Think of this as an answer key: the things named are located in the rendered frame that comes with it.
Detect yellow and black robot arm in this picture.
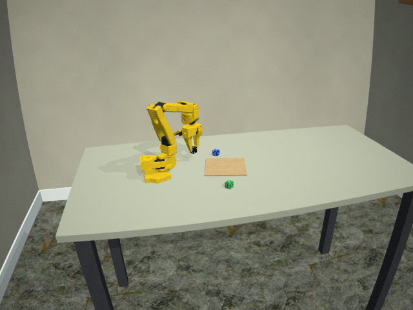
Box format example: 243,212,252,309
141,101,199,183

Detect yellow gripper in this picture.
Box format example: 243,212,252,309
173,123,203,152

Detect green die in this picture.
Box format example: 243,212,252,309
225,180,234,189

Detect tan mat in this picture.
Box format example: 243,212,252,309
205,158,247,176

